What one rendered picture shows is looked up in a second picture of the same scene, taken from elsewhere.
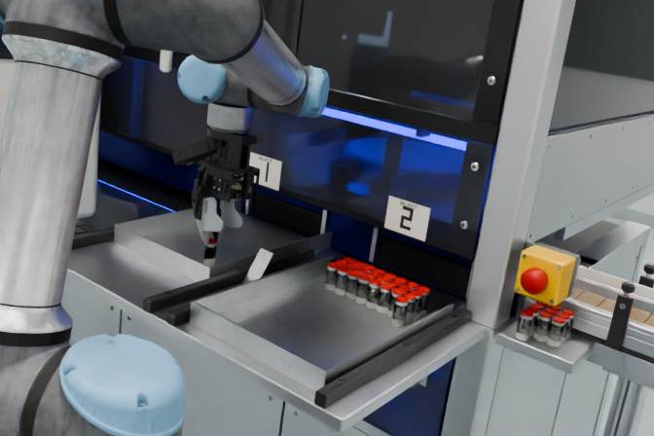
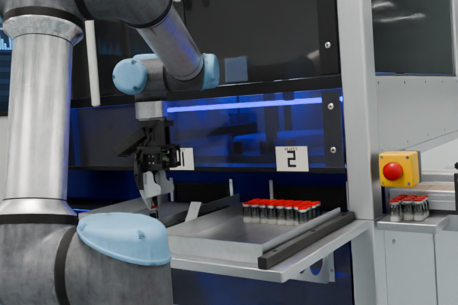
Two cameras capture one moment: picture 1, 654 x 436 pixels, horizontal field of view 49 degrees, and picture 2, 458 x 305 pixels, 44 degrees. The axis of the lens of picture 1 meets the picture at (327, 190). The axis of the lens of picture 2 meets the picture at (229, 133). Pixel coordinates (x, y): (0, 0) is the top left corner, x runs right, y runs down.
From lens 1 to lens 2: 0.26 m
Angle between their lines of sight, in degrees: 12
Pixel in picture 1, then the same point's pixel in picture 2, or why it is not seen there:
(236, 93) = (155, 82)
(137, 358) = (130, 218)
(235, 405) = not seen: outside the picture
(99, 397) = (111, 235)
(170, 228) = not seen: hidden behind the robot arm
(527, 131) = (360, 71)
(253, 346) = (203, 248)
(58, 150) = (52, 88)
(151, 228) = not seen: hidden behind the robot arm
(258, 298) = (197, 233)
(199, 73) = (128, 71)
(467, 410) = (370, 289)
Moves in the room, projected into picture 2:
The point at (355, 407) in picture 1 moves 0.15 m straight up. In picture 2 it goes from (289, 265) to (283, 178)
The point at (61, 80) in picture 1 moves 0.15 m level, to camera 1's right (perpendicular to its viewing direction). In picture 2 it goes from (48, 41) to (153, 35)
